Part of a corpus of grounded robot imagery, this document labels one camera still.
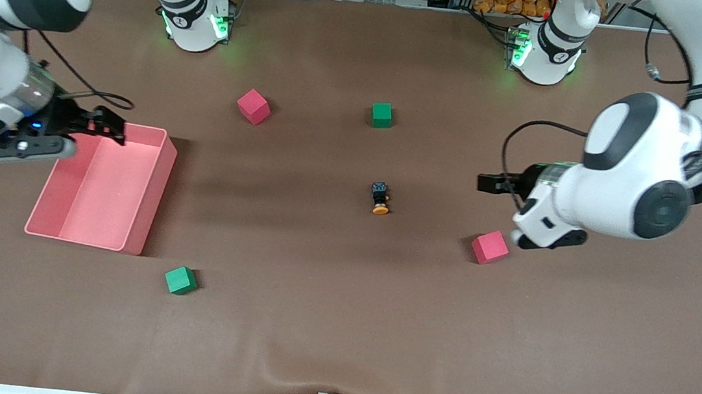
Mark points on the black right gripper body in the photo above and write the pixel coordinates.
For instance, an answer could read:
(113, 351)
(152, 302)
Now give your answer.
(67, 118)

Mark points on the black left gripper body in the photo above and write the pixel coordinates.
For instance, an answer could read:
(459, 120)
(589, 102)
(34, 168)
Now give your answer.
(517, 182)

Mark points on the yellow push button switch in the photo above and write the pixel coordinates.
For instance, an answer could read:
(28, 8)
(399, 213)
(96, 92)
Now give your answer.
(380, 197)

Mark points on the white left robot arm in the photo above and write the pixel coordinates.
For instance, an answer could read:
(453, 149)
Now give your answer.
(639, 182)

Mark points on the pink foam cube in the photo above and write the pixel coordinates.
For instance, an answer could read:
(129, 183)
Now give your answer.
(253, 107)
(489, 247)

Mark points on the pink plastic bin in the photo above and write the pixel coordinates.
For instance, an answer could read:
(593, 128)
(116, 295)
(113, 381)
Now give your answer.
(102, 210)

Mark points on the green foam cube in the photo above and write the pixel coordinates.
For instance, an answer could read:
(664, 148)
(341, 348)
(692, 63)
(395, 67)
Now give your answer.
(180, 281)
(382, 115)

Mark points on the brown table mat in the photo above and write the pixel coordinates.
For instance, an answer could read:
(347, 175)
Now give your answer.
(340, 300)

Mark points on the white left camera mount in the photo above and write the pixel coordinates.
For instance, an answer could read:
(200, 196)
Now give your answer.
(552, 208)

